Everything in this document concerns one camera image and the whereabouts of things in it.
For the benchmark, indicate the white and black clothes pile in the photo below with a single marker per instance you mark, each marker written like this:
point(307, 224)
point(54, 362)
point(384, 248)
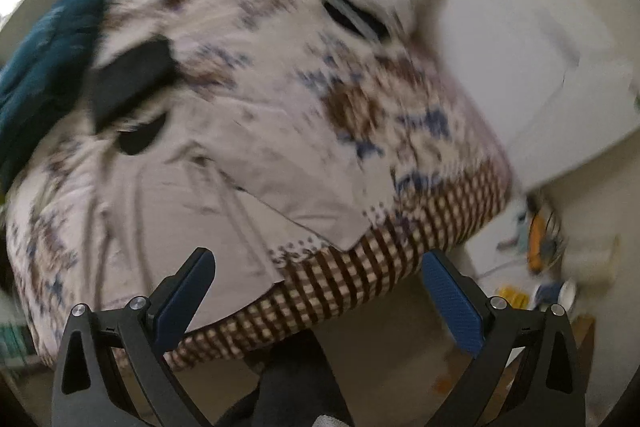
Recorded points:
point(383, 21)

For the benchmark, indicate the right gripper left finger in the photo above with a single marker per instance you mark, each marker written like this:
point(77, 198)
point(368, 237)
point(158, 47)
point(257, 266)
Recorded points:
point(88, 388)

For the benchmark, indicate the white bedside cabinet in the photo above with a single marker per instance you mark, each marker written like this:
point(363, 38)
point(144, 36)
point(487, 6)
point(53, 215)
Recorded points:
point(541, 252)

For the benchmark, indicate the white glossy headboard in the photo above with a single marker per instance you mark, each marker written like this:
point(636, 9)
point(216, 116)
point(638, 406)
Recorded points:
point(556, 80)

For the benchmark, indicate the operator legs and shoes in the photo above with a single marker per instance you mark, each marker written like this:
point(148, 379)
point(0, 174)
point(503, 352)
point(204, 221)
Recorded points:
point(296, 387)

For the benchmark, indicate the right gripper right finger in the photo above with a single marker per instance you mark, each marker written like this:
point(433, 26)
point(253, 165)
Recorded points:
point(547, 389)

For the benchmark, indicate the folded black garment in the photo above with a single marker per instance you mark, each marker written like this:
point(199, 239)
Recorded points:
point(120, 86)

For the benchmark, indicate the floral bed blanket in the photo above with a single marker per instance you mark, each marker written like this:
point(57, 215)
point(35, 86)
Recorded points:
point(448, 177)

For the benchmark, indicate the beige long-sleeve shirt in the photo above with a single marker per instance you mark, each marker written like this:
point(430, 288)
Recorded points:
point(240, 179)

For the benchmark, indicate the folded teal velvet quilt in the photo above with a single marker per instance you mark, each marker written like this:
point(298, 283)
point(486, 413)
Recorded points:
point(42, 80)

